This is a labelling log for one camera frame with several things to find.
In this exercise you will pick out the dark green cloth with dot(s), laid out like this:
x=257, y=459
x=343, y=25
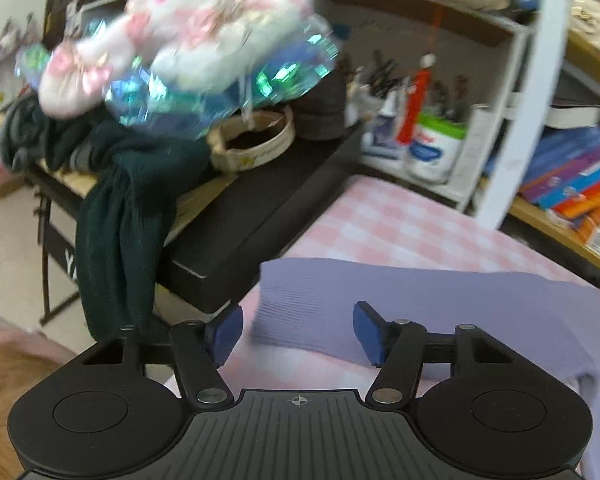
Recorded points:
x=125, y=230

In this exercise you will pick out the plush toy bouquet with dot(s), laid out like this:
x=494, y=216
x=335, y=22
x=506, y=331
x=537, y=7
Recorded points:
x=180, y=45

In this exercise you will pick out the white shelf unit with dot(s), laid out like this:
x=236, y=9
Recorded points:
x=520, y=90

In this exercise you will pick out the orange fluffy cloth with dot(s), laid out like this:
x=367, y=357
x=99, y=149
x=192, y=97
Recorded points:
x=10, y=410

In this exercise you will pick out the pink checkered bed sheet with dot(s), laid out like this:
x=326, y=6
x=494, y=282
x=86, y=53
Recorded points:
x=380, y=230

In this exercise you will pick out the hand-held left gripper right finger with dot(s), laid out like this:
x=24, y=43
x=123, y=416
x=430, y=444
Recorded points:
x=366, y=325

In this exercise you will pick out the lavender knit sweater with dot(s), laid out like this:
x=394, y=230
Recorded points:
x=430, y=305

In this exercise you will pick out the white green-lidded canister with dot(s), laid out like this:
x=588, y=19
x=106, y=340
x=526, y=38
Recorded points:
x=436, y=144

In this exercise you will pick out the dark grey beanie hat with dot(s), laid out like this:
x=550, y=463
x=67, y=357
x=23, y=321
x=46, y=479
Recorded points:
x=322, y=105

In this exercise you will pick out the row of colourful books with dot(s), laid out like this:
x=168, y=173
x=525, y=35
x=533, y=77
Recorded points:
x=567, y=175

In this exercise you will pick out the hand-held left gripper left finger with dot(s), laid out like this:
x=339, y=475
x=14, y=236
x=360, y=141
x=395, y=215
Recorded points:
x=226, y=330

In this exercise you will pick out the white pen holder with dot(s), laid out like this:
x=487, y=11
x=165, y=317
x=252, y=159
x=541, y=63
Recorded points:
x=375, y=122

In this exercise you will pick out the red hanging tassel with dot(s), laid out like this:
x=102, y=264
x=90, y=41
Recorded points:
x=414, y=102

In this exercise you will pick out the round cardboard box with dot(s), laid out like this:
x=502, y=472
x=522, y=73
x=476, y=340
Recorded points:
x=252, y=140

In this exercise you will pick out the grey cloth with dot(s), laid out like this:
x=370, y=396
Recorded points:
x=22, y=135

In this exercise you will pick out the black white book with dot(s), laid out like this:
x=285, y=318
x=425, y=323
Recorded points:
x=577, y=115

